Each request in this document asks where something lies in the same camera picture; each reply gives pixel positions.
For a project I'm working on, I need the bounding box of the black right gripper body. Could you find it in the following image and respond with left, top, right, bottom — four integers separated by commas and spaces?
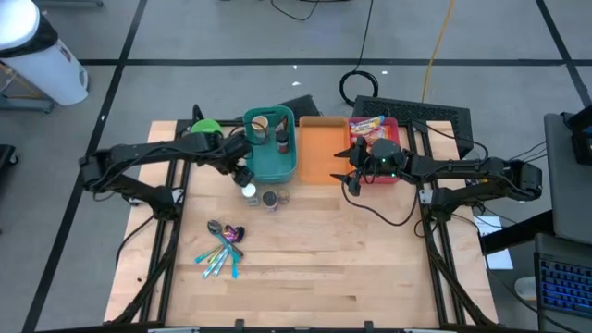
351, 136, 374, 182

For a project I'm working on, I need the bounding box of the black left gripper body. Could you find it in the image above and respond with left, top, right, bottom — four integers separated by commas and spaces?
213, 136, 254, 175

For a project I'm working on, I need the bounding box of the red ramen packet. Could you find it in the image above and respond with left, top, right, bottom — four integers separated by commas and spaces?
353, 127, 390, 147

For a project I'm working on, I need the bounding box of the teal plastic bin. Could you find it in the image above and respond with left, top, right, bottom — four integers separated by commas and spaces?
242, 105, 298, 185

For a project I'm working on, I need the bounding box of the white-lid spice jar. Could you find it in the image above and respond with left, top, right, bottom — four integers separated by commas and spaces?
240, 182, 261, 207

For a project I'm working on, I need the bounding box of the black-lid spice jar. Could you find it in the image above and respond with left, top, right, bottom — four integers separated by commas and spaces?
261, 190, 279, 214

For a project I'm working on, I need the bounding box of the dark spoon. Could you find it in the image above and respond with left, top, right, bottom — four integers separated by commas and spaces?
194, 240, 228, 265

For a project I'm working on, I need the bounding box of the orange plastic bin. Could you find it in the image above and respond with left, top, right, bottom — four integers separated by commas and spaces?
298, 115, 352, 185

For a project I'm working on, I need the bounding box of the green plastic bowl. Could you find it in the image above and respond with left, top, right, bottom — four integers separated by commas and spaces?
190, 118, 224, 138

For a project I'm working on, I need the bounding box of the red plastic bin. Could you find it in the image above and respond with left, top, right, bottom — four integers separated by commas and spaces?
347, 117, 402, 185

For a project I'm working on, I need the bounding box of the black flat box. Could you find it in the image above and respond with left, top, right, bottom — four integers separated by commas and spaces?
272, 93, 323, 119

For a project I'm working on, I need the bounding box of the white paper sheet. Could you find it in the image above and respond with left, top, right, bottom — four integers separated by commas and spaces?
472, 215, 515, 272

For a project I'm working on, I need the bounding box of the white trash can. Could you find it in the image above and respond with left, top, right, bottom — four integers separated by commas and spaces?
0, 0, 90, 107

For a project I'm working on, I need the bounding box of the white computer mouse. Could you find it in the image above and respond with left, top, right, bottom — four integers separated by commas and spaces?
513, 276, 538, 302

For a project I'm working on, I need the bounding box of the grey side table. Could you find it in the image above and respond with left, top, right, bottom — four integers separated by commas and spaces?
543, 112, 592, 246

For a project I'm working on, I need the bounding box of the grey cart base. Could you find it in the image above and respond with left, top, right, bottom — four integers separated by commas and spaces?
0, 94, 56, 115

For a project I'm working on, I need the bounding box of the backlit keyboard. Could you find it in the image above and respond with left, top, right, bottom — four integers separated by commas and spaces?
534, 232, 592, 321

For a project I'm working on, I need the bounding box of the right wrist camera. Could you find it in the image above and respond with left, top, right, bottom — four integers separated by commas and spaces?
345, 173, 364, 198

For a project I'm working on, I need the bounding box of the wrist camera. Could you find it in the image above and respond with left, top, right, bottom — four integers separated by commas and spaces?
232, 165, 256, 189
345, 173, 364, 198

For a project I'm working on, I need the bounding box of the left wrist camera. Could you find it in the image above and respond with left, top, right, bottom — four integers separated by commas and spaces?
232, 165, 256, 189

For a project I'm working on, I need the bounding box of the black coiled cable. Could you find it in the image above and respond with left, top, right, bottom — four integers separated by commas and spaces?
339, 0, 380, 107

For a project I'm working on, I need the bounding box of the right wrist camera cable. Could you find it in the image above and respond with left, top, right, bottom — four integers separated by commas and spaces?
340, 179, 420, 228

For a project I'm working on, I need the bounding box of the yellow cable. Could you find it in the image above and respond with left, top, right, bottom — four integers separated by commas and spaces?
421, 0, 457, 104

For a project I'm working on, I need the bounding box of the thin black floor cable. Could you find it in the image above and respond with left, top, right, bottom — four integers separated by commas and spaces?
270, 0, 321, 22

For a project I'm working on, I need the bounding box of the black aluminium table frame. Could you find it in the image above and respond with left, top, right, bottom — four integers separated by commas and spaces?
112, 118, 500, 327

